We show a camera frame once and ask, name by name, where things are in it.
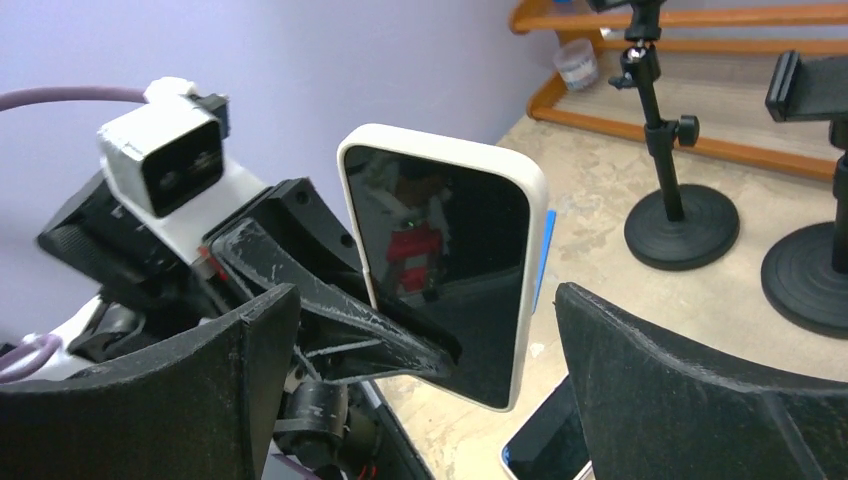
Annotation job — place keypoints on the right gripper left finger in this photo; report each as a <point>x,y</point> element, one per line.
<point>199,405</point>

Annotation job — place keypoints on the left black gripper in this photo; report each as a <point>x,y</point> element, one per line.
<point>286,234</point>

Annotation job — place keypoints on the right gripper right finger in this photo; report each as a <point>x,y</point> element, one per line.
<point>657,405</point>

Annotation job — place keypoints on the blue case phone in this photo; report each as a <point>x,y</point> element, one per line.
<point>550,445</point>

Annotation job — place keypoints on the white case phone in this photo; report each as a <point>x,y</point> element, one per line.
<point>451,230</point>

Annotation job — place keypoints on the black tall phone stand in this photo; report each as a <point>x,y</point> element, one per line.
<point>677,227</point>

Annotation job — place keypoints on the black round-base phone stand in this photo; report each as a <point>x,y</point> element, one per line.
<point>804,274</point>

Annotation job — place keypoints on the blue flat sheet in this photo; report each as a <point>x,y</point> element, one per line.
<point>549,226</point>

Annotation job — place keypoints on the wooden shelf rack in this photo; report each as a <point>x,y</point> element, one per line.
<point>723,80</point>

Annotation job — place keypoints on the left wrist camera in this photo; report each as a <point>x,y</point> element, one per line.
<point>165,162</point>

